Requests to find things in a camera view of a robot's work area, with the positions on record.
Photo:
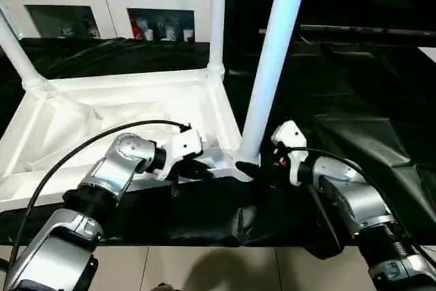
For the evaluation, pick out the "white plastic table leg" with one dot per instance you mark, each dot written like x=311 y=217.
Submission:
x=272 y=59
x=15 y=52
x=217 y=15

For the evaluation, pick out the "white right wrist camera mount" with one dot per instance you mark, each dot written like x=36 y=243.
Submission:
x=289 y=132

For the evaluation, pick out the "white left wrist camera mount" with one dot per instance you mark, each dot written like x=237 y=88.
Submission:
x=187 y=141

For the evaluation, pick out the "black metal table leg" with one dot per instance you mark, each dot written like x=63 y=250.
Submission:
x=3 y=263

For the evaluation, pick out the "white plastic table top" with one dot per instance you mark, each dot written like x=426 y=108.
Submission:
x=102 y=100

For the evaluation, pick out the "black metal rail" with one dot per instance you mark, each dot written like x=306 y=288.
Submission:
x=368 y=30

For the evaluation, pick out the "white flat board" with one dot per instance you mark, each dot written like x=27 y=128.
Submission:
x=430 y=53

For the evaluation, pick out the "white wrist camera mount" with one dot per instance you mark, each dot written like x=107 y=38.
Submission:
x=289 y=132
x=187 y=141

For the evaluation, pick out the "black mat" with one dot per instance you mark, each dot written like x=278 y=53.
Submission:
x=357 y=117

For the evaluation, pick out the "small tan label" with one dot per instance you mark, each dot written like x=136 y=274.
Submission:
x=261 y=31

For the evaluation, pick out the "red packet in cabinet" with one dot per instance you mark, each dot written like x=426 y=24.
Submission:
x=135 y=28

